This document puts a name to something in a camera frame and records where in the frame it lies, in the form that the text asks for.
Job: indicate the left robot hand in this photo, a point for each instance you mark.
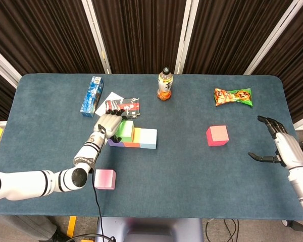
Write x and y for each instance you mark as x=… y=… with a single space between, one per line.
x=108 y=124

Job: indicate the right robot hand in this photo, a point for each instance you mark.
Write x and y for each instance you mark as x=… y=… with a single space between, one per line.
x=288 y=148

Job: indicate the green foam cube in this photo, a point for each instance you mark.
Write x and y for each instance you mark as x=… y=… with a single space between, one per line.
x=125 y=131

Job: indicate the purple foam cube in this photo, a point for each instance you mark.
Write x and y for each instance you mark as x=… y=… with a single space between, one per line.
x=116 y=144

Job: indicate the orange cube with yellow face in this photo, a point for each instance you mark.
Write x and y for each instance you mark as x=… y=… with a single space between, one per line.
x=137 y=136

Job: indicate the light blue foam cube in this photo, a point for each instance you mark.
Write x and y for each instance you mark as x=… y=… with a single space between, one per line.
x=148 y=137

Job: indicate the red foam cube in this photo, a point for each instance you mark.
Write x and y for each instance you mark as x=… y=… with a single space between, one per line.
x=218 y=134

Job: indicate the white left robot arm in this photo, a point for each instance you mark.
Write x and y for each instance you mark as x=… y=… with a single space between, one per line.
x=20 y=185

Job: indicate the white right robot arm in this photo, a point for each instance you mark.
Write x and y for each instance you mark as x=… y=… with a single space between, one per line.
x=301 y=186

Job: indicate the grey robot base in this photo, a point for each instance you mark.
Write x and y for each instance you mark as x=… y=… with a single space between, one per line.
x=149 y=229

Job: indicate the red black card packet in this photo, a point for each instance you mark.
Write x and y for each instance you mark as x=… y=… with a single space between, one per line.
x=126 y=104

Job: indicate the white paper sheet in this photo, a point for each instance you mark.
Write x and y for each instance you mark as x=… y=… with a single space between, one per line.
x=111 y=97

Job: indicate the blue biscuit box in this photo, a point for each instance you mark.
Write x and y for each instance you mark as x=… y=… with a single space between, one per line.
x=92 y=97

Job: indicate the pink cube with white face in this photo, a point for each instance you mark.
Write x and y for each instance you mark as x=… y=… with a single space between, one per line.
x=106 y=179

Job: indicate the orange drink bottle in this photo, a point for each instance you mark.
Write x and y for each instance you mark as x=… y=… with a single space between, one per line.
x=164 y=88

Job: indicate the blue grey felt table cover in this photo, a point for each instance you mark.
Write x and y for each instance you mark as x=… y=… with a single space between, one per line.
x=166 y=164

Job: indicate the black white stand foot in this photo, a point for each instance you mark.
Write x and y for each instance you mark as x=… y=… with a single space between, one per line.
x=293 y=224

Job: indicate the orange green snack bag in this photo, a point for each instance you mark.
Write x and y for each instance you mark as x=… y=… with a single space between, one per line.
x=232 y=97

